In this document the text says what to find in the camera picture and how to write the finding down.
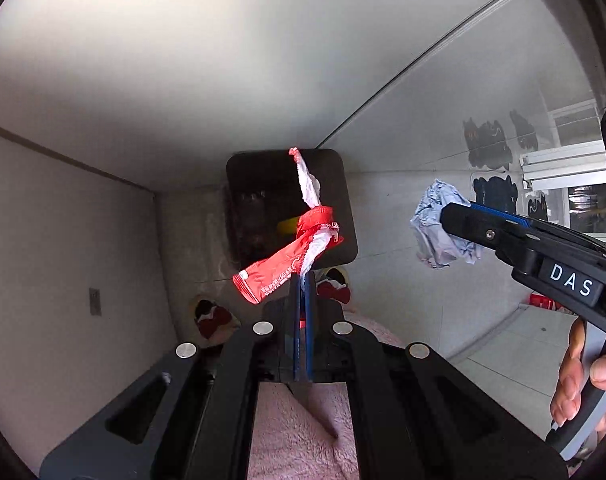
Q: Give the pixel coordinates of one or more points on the pink slipper with red bow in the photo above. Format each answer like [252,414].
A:
[213,317]
[333,290]

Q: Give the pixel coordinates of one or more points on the person's right hand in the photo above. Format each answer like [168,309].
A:
[570,375]

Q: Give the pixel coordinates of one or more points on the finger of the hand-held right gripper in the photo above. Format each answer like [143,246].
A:
[500,215]
[475,232]

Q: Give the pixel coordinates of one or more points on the red box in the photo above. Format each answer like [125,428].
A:
[545,303]

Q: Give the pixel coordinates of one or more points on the pale blue paper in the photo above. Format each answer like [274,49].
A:
[433,240]

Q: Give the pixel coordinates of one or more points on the red and white snack wrapper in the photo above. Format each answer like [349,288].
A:
[273,270]

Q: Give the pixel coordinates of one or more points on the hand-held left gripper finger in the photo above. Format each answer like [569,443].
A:
[297,340]
[308,330]

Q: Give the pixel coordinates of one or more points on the pink fleece clothing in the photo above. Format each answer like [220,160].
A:
[293,435]

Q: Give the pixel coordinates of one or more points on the black trash bin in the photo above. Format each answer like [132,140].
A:
[263,185]

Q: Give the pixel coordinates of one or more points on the small black sticker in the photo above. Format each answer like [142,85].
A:
[523,130]

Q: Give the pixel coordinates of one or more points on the grey wall socket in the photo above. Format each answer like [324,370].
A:
[95,301]

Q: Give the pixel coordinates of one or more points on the yellow packet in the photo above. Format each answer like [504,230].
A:
[288,226]

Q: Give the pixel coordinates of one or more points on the large black sticker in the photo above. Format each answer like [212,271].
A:
[485,145]

